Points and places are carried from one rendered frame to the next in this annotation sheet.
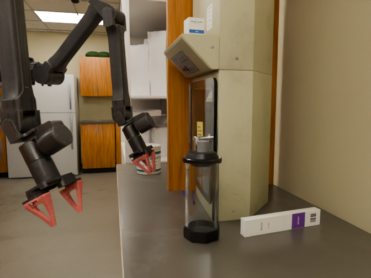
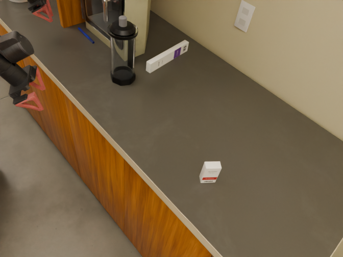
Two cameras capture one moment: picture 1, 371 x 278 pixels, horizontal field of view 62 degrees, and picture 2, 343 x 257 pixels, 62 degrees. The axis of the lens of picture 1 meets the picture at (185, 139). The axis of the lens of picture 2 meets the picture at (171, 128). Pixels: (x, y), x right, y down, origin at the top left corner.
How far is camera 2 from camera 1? 0.52 m
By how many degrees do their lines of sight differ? 52
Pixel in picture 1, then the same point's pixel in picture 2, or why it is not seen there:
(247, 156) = (144, 11)
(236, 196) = (137, 42)
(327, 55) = not seen: outside the picture
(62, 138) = (28, 49)
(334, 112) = not seen: outside the picture
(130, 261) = (94, 112)
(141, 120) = not seen: outside the picture
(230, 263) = (151, 97)
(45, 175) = (19, 78)
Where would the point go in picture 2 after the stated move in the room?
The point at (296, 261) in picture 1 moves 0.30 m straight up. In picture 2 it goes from (184, 86) to (197, 20)
